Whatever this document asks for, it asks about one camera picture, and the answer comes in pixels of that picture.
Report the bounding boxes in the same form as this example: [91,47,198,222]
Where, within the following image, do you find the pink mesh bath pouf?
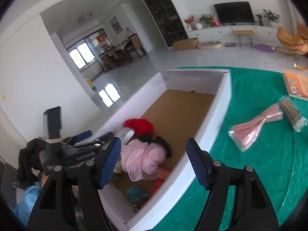
[121,139,167,182]

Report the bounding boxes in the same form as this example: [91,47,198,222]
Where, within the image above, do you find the teal soft item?
[127,187,149,204]

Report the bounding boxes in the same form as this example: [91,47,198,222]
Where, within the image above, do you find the black fluffy soft item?
[137,134,172,158]

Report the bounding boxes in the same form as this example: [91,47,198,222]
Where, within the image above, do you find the white labelled package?
[116,127,135,144]

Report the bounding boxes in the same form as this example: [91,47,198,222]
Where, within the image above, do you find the pink cloth in bag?
[228,104,283,152]

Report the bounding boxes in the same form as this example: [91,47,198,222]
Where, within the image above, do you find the red yarn pompom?
[123,118,154,136]

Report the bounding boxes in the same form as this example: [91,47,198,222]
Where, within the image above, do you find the white cardboard box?
[93,68,232,230]

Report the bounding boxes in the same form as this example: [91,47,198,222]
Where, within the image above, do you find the green satin tablecloth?
[152,67,307,230]

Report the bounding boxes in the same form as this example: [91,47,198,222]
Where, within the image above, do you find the bag of white balls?
[278,96,307,132]

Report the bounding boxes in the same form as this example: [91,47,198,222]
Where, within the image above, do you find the dining table with chairs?
[100,34,147,67]

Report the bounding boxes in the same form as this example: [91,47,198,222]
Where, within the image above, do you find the round beige cushion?
[197,41,222,49]

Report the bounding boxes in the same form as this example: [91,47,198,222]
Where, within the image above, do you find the brown cardboard box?
[173,38,200,51]

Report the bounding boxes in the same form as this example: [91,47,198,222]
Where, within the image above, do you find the orange book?
[283,70,308,101]

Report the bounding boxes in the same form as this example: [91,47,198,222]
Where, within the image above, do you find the purple round mat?
[253,44,275,53]

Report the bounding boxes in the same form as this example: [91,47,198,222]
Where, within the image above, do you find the wooden bench stool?
[232,29,256,48]

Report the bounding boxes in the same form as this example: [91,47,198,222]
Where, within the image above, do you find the leafy plant with red box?
[199,14,221,28]

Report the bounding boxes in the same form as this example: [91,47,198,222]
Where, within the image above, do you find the red flowers in vase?
[184,15,195,31]

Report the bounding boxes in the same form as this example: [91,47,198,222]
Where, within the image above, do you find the white tv cabinet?
[187,26,280,45]

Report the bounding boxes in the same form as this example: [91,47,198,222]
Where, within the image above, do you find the orange lounge chair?
[275,21,307,71]

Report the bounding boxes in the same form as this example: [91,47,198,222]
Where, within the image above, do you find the small potted plant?
[256,14,264,26]

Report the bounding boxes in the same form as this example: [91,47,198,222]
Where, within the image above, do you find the black flat television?
[214,2,255,24]

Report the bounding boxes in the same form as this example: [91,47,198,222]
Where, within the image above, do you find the green potted plant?
[263,9,280,28]

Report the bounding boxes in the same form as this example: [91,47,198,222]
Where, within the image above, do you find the black glass cabinet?
[144,0,187,47]

